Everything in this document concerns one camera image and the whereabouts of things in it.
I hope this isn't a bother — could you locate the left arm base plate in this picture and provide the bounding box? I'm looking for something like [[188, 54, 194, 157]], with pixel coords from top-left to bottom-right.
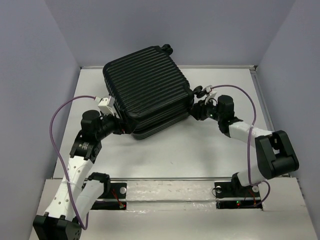
[[91, 182, 127, 211]]

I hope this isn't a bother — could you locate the black hard-shell suitcase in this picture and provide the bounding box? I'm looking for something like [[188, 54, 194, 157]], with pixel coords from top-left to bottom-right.
[[102, 44, 195, 140]]

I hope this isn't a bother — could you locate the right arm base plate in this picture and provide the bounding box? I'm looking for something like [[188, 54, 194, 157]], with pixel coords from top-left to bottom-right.
[[211, 181, 263, 210]]

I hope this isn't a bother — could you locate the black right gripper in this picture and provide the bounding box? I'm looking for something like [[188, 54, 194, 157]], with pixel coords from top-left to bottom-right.
[[187, 96, 223, 122]]

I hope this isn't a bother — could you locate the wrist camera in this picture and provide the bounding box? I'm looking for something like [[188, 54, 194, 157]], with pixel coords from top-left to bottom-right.
[[203, 85, 217, 101], [94, 96, 115, 115]]

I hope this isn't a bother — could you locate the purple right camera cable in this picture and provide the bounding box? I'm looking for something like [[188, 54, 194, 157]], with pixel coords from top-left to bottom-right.
[[212, 84, 271, 207]]

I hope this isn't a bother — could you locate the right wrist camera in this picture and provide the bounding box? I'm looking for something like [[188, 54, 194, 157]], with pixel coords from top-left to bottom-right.
[[203, 85, 217, 101]]

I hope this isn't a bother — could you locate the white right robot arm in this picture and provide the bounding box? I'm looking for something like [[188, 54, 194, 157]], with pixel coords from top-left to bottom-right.
[[190, 95, 300, 196]]

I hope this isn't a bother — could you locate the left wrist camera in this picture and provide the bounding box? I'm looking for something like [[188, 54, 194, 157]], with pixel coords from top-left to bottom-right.
[[94, 96, 115, 115]]

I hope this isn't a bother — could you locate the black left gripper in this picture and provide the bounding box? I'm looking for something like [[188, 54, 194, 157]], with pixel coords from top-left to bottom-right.
[[96, 109, 140, 140]]

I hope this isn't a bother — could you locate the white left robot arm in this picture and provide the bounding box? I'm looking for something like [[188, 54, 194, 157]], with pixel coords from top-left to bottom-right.
[[33, 110, 126, 240]]

